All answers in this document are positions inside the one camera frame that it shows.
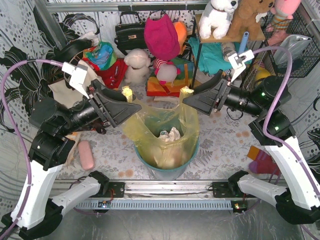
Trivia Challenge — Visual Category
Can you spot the colourful printed cloth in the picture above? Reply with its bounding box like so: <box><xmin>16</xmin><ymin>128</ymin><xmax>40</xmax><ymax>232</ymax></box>
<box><xmin>82</xmin><ymin>41</ymin><xmax>117</xmax><ymax>71</ymax></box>

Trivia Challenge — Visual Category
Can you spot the yellow trash bag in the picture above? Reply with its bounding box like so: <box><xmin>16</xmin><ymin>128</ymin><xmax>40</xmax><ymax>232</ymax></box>
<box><xmin>121</xmin><ymin>85</ymin><xmax>200</xmax><ymax>170</ymax></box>

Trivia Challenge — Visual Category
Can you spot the yellow plush duck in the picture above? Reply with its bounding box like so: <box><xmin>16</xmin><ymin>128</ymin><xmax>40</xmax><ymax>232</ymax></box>
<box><xmin>253</xmin><ymin>61</ymin><xmax>271</xmax><ymax>85</ymax></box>

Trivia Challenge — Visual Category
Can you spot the purple red sock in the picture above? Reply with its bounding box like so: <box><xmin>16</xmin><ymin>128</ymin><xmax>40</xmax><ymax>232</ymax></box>
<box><xmin>247</xmin><ymin>145</ymin><xmax>281</xmax><ymax>176</ymax></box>

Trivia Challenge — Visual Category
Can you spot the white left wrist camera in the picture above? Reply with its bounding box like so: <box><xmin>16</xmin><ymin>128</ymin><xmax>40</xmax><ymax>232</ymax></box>
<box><xmin>62</xmin><ymin>62</ymin><xmax>91</xmax><ymax>99</ymax></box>

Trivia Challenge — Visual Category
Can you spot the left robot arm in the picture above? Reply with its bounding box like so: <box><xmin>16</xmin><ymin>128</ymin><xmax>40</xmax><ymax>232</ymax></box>
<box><xmin>1</xmin><ymin>80</ymin><xmax>141</xmax><ymax>240</ymax></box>

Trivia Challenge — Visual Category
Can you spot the wooden shelf rack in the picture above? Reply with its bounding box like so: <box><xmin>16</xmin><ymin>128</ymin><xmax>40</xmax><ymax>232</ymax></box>
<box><xmin>187</xmin><ymin>13</ymin><xmax>267</xmax><ymax>100</ymax></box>

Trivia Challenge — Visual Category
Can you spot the silver foil pouch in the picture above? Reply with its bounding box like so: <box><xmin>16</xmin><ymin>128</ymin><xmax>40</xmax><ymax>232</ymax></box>
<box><xmin>273</xmin><ymin>34</ymin><xmax>312</xmax><ymax>65</ymax></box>

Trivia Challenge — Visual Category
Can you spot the floral patterned floor mat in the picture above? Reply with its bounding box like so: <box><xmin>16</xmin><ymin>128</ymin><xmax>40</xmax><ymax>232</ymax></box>
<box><xmin>56</xmin><ymin>82</ymin><xmax>286</xmax><ymax>181</ymax></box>

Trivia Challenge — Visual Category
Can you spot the red cloth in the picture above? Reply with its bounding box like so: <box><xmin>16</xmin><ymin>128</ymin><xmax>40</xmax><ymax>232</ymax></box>
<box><xmin>90</xmin><ymin>58</ymin><xmax>128</xmax><ymax>89</ymax></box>

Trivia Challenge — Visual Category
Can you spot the pink plush pig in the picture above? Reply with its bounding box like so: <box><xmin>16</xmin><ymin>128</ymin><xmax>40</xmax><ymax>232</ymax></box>
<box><xmin>153</xmin><ymin>58</ymin><xmax>181</xmax><ymax>85</ymax></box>

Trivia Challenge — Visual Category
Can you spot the pink glasses case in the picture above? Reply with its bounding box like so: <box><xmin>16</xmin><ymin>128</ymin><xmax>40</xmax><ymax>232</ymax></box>
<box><xmin>78</xmin><ymin>140</ymin><xmax>95</xmax><ymax>171</ymax></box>

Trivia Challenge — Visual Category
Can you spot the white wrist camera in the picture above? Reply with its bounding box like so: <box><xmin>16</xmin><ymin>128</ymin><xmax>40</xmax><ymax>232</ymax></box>
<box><xmin>62</xmin><ymin>62</ymin><xmax>91</xmax><ymax>99</ymax></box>
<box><xmin>228</xmin><ymin>49</ymin><xmax>255</xmax><ymax>83</ymax></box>

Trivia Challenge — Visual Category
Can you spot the white plush lamb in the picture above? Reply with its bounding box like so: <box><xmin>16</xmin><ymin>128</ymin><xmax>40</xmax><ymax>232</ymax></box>
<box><xmin>124</xmin><ymin>48</ymin><xmax>151</xmax><ymax>84</ymax></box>

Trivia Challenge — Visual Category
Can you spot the cream canvas tote bag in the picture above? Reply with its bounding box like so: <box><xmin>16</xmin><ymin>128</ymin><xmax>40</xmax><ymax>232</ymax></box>
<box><xmin>49</xmin><ymin>67</ymin><xmax>104</xmax><ymax>109</ymax></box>

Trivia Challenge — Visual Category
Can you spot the crumpled white paper trash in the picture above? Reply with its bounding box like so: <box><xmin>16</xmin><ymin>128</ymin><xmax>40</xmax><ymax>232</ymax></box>
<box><xmin>158</xmin><ymin>127</ymin><xmax>181</xmax><ymax>143</ymax></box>

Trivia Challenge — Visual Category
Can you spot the teal plastic trash bin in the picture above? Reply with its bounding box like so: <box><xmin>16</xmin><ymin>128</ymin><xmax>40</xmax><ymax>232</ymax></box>
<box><xmin>134</xmin><ymin>134</ymin><xmax>199</xmax><ymax>181</ymax></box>

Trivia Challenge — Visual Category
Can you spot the black wire basket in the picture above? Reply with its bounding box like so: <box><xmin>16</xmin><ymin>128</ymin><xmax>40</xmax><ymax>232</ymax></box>
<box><xmin>261</xmin><ymin>12</ymin><xmax>320</xmax><ymax>78</ymax></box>

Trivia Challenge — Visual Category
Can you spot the white plush dog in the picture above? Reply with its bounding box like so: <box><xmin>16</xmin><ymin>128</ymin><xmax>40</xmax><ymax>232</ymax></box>
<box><xmin>199</xmin><ymin>0</ymin><xmax>239</xmax><ymax>40</ymax></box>

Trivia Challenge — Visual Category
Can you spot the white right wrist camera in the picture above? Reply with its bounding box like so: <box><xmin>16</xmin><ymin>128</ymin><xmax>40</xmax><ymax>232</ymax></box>
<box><xmin>228</xmin><ymin>49</ymin><xmax>255</xmax><ymax>83</ymax></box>

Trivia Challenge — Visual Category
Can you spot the pink plush toy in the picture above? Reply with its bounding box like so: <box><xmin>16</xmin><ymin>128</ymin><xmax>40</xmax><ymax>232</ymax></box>
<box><xmin>265</xmin><ymin>0</ymin><xmax>301</xmax><ymax>46</ymax></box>

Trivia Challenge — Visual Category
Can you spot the black leather handbag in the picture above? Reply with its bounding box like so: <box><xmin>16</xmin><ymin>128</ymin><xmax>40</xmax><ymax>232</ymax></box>
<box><xmin>114</xmin><ymin>11</ymin><xmax>148</xmax><ymax>56</ymax></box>

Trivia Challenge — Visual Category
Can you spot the blue lint roller mop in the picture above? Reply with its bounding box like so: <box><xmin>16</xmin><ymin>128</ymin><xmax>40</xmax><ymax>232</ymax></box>
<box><xmin>237</xmin><ymin>31</ymin><xmax>250</xmax><ymax>55</ymax></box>

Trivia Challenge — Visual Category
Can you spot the orange plush toy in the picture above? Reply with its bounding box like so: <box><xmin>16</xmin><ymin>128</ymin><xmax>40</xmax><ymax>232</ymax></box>
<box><xmin>173</xmin><ymin>21</ymin><xmax>187</xmax><ymax>55</ymax></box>

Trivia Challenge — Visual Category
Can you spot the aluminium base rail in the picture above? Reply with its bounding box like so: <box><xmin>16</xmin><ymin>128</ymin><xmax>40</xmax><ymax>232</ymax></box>
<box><xmin>36</xmin><ymin>178</ymin><xmax>307</xmax><ymax>216</ymax></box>

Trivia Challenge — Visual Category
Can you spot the rainbow striped bag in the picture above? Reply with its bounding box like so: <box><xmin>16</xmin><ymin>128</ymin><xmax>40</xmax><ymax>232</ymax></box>
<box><xmin>146</xmin><ymin>57</ymin><xmax>194</xmax><ymax>97</ymax></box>

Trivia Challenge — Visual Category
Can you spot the brown teddy bear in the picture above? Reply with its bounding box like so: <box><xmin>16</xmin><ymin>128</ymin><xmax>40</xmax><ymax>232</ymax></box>
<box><xmin>227</xmin><ymin>0</ymin><xmax>275</xmax><ymax>41</ymax></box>

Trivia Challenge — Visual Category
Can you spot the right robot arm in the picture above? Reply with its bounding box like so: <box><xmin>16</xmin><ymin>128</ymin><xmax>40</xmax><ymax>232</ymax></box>
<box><xmin>183</xmin><ymin>73</ymin><xmax>320</xmax><ymax>225</ymax></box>

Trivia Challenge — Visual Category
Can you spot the teal folded cloth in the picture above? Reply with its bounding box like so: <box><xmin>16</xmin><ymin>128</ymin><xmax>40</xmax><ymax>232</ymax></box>
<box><xmin>188</xmin><ymin>37</ymin><xmax>232</xmax><ymax>75</ymax></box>

